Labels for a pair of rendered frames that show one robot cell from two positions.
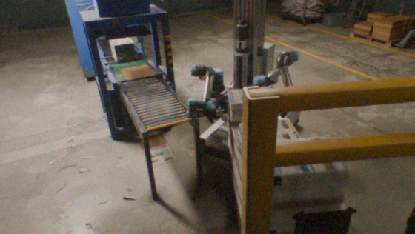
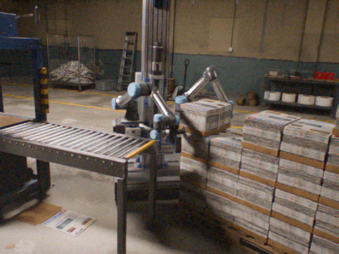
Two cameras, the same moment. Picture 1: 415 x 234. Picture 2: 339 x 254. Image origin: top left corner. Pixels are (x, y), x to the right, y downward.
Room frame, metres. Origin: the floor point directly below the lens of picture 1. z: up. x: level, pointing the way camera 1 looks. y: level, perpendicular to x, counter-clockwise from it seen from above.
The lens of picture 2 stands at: (0.79, 1.74, 1.56)
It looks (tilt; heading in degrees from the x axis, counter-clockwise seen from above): 15 degrees down; 315
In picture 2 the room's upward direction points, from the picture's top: 3 degrees clockwise
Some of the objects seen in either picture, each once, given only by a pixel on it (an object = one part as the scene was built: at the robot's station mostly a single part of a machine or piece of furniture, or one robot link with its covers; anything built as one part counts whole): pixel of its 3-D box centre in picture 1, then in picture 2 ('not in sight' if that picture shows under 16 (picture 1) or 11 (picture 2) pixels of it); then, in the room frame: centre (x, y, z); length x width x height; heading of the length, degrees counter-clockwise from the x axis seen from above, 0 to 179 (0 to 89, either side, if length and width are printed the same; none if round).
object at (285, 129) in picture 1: (270, 130); (274, 117); (1.85, -0.40, 1.06); 0.37 x 0.29 x 0.01; 94
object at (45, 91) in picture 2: (169, 53); (44, 91); (3.83, 0.52, 1.05); 0.05 x 0.05 x 0.45; 24
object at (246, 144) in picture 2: not in sight; (269, 143); (1.85, -0.39, 0.86); 0.38 x 0.29 x 0.04; 94
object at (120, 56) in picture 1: (123, 49); not in sight; (4.50, 1.29, 0.93); 0.38 x 0.30 x 0.26; 24
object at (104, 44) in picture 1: (118, 51); not in sight; (5.01, 1.52, 0.75); 1.53 x 0.64 x 0.10; 24
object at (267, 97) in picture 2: not in sight; (299, 91); (4.11, -6.12, 0.55); 1.80 x 0.70 x 1.09; 24
